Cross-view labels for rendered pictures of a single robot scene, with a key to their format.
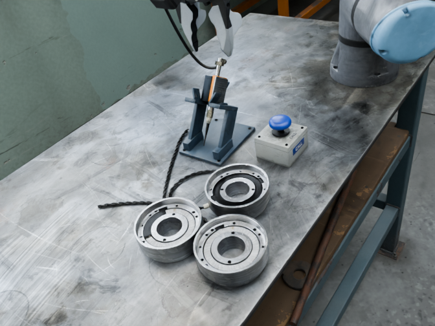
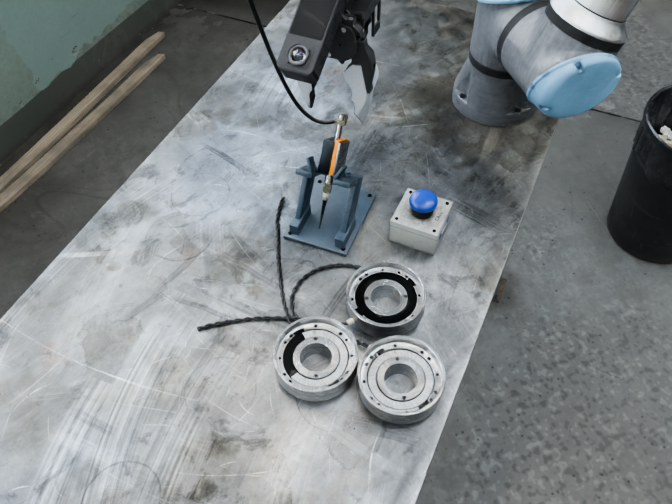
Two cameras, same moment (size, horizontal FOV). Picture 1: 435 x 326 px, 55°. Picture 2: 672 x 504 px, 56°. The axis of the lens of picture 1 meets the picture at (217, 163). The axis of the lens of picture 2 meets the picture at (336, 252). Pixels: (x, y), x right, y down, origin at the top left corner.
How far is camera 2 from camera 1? 0.31 m
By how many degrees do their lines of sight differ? 19
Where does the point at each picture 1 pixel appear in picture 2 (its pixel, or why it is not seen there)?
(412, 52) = (576, 108)
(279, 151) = (423, 238)
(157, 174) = (263, 272)
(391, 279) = (494, 328)
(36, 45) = not seen: outside the picture
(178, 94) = (248, 134)
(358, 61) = (497, 94)
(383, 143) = not seen: hidden behind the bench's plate
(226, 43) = (363, 108)
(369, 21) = (528, 66)
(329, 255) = not seen: hidden behind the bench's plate
